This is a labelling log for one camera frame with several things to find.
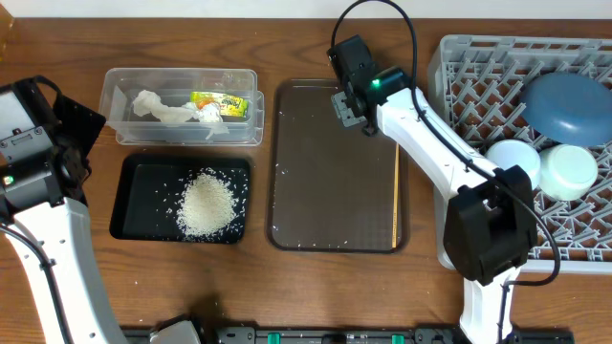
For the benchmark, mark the black plastic tray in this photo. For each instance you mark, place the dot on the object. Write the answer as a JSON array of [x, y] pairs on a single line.
[[152, 191]]

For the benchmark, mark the light green bowl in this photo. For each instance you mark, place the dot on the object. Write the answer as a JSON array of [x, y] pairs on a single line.
[[567, 172]]

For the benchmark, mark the white tissue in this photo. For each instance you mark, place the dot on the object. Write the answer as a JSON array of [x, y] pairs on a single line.
[[206, 111]]

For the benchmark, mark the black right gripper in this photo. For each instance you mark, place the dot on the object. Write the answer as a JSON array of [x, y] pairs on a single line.
[[340, 103]]

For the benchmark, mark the dark blue plate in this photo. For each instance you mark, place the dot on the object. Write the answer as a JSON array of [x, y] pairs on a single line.
[[568, 108]]

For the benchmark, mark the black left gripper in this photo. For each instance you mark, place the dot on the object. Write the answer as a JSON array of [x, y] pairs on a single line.
[[80, 124]]

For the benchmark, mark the clear plastic bin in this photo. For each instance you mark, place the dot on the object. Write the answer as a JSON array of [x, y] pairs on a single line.
[[173, 85]]

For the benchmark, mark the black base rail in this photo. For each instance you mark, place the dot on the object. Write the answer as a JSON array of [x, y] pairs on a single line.
[[245, 335]]

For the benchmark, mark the brown serving tray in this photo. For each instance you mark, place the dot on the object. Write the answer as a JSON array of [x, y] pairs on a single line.
[[332, 187]]

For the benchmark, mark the light blue bowl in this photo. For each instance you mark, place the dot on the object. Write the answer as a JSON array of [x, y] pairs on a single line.
[[508, 153]]

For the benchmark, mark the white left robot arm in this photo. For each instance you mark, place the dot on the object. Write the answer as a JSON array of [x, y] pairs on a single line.
[[44, 212]]

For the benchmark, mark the grey dishwasher rack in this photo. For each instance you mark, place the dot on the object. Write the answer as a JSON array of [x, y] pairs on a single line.
[[474, 83]]

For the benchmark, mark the yellow snack wrapper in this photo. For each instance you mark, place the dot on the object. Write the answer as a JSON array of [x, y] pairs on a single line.
[[226, 105]]

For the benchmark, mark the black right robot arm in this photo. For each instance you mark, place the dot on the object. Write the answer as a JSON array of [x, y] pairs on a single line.
[[488, 219]]

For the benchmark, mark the pile of rice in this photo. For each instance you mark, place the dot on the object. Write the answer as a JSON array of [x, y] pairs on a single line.
[[209, 205]]

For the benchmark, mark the wooden chopstick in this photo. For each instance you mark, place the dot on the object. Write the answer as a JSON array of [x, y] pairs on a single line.
[[396, 192]]

